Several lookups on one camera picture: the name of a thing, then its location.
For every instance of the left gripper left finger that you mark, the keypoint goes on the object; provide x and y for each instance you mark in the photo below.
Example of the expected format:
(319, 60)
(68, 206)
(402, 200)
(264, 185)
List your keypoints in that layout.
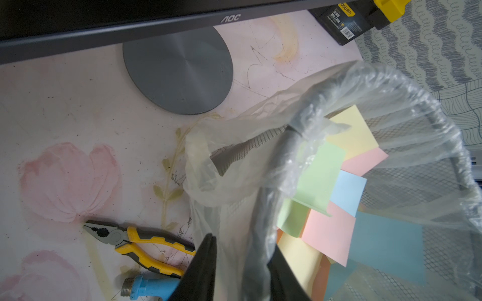
(198, 283)

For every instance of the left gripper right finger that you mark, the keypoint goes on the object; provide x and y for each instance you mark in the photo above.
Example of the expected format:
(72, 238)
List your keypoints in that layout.
(284, 285)

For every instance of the black flat monitor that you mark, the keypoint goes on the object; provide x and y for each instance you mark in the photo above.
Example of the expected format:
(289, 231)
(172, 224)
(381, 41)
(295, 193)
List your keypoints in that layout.
(34, 29)

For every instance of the yellow black pliers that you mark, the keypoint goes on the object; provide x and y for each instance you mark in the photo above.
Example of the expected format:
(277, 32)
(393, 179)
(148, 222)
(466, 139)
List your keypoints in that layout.
(127, 242)

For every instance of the green note in bin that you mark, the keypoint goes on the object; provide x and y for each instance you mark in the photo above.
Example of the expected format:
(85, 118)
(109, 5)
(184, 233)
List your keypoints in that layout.
(292, 217)

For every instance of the blue plastic tool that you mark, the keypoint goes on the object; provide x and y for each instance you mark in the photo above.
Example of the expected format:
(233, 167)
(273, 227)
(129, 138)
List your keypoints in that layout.
(140, 286)

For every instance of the green sticky note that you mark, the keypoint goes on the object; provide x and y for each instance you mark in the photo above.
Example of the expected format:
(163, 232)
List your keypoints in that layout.
(317, 182)

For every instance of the yellow black toolbox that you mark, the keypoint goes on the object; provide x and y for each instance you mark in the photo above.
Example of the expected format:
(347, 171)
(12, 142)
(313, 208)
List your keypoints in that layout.
(347, 21)

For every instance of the blue note in bin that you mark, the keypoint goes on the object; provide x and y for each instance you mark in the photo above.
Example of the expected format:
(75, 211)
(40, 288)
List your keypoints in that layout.
(390, 246)

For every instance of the pink sticky note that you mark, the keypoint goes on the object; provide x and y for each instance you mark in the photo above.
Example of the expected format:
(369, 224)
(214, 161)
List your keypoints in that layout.
(331, 235)

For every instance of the light blue sticky note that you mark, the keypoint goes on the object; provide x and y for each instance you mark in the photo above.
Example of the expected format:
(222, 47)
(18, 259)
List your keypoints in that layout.
(348, 191)

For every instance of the pale yellow sticky note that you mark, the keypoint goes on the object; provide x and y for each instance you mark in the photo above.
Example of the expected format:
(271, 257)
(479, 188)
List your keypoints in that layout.
(358, 139)

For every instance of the clear plastic bin liner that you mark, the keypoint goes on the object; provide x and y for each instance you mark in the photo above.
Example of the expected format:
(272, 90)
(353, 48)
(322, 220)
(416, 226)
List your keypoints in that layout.
(228, 285)

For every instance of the yellow note in bin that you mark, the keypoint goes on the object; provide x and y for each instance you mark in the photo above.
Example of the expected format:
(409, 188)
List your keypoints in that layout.
(303, 260)

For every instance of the round grey monitor base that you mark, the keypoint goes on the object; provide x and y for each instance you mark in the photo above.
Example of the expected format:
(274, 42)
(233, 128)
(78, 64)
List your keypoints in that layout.
(186, 73)

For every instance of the pink note in bin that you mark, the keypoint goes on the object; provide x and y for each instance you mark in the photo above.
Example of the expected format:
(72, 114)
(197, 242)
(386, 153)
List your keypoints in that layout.
(363, 163)

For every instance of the grey mesh waste bin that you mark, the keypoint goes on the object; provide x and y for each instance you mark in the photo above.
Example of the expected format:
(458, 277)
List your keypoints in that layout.
(258, 158)

